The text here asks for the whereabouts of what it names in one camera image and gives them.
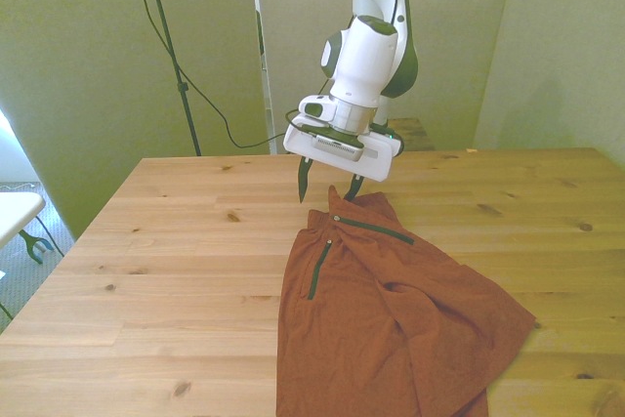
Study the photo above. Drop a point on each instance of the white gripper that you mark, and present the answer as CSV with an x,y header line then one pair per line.
x,y
376,158

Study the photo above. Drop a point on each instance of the rust orange shorts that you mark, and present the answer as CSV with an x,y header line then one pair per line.
x,y
366,329

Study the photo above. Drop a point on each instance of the white panel edge strip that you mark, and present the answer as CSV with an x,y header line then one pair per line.
x,y
268,109

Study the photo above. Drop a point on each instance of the black tripod pole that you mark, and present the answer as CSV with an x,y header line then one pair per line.
x,y
184,89

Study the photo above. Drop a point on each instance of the black forked table leg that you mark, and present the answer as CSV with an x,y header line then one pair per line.
x,y
31,243

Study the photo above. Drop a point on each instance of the white folding table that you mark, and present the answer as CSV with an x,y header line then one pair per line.
x,y
17,212

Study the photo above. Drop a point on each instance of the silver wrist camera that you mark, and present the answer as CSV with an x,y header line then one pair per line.
x,y
337,148

